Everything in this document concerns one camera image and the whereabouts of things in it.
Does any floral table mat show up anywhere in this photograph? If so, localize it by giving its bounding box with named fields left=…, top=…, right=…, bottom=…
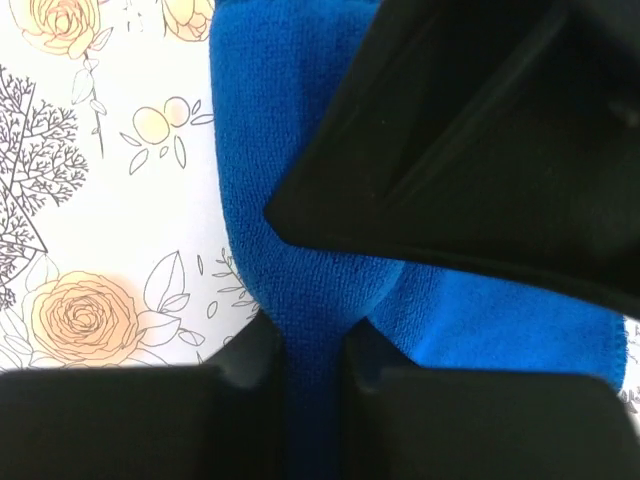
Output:
left=0, top=0, right=640, bottom=416

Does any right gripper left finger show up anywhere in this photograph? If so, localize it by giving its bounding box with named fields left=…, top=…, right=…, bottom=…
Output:
left=1, top=315, right=285, bottom=480

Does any blue towel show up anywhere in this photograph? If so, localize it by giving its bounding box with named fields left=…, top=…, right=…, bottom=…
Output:
left=210, top=1, right=627, bottom=479

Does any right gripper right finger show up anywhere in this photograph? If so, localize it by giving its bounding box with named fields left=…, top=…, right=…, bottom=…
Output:
left=342, top=321, right=639, bottom=480

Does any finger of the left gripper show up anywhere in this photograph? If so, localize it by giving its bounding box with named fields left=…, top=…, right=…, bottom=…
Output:
left=266, top=1, right=639, bottom=317

